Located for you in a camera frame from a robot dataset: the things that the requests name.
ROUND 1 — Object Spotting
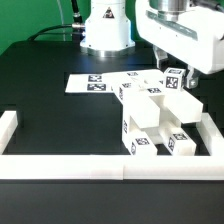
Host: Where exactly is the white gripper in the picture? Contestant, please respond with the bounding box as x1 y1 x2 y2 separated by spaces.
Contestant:
135 0 224 89

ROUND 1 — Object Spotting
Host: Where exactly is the white marker cube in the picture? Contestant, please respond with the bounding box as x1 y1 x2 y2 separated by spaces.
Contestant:
164 67 186 91

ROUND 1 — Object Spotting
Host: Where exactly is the white chair back frame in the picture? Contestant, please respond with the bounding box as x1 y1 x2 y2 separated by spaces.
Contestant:
103 69 203 128

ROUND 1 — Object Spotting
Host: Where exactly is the white chair seat piece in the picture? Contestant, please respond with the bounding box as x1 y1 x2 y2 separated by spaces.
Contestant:
122 112 181 146

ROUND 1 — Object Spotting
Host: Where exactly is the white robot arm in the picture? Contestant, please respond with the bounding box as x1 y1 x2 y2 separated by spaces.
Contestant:
135 0 224 88

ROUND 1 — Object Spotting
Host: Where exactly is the robot base column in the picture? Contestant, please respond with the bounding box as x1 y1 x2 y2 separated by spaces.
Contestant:
80 0 135 57

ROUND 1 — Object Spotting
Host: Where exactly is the white marker sheet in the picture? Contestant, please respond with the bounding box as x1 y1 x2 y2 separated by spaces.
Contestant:
65 74 113 93

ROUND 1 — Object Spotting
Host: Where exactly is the white right side wall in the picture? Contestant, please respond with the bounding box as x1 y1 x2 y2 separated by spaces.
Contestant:
196 113 224 157

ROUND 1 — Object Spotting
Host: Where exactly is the white wall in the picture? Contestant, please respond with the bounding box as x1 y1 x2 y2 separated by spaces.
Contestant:
0 111 18 155
196 113 224 157

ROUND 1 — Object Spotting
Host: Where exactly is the black cable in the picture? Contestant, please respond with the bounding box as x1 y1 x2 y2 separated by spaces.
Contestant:
27 0 88 42

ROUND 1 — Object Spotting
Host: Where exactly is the white left side wall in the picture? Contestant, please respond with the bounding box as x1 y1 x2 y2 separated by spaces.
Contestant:
0 111 18 155

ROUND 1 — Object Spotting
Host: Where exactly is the white obstacle wall bar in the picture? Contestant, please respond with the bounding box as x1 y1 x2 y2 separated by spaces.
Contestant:
0 155 224 180

